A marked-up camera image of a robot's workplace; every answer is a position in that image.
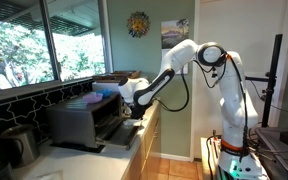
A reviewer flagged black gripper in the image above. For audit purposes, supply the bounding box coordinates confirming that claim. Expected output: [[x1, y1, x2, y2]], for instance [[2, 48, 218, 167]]
[[130, 102, 149, 120]]

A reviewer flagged glass toaster oven door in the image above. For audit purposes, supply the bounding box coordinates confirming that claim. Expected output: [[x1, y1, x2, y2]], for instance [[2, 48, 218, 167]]
[[95, 114, 142, 150]]

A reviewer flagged silver black toaster oven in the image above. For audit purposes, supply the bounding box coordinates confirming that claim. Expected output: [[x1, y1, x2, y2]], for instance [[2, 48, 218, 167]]
[[46, 92, 129, 149]]

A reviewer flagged blue plastic bowl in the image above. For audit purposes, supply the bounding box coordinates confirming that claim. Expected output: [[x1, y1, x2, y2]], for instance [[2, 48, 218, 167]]
[[98, 88, 113, 98]]

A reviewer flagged wooden drawer cabinet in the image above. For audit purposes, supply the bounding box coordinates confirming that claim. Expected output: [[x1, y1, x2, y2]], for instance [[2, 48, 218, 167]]
[[123, 103, 162, 180]]

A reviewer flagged wooden serving tray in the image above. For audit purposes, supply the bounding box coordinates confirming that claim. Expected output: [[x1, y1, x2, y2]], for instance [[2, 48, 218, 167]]
[[92, 70, 142, 84]]

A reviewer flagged light wooden robot stand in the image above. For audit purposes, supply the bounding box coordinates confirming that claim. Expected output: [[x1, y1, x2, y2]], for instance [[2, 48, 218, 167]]
[[200, 137, 219, 180]]

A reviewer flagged grey framed window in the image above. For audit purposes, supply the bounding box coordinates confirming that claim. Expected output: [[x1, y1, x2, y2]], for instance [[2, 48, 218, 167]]
[[0, 0, 114, 101]]

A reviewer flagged stainless steel kettle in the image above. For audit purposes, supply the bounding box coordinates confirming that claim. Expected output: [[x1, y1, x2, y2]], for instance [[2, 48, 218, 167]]
[[0, 124, 41, 168]]

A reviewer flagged dark grey side table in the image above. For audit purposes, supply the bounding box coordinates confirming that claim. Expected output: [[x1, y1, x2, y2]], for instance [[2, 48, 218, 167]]
[[255, 127, 288, 178]]

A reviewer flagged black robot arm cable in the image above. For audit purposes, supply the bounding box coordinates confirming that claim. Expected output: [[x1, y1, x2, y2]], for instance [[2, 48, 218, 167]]
[[153, 66, 191, 113]]

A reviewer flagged colourful sun wall ornament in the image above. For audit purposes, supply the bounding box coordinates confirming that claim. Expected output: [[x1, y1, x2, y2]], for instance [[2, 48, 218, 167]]
[[126, 11, 151, 38]]

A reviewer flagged landscape picture wall calendar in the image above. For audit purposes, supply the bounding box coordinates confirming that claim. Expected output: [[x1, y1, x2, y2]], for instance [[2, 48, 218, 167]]
[[160, 18, 190, 75]]

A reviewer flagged black camera stand pole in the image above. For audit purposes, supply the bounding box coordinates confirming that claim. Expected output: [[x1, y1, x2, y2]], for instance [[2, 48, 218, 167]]
[[261, 33, 284, 129]]

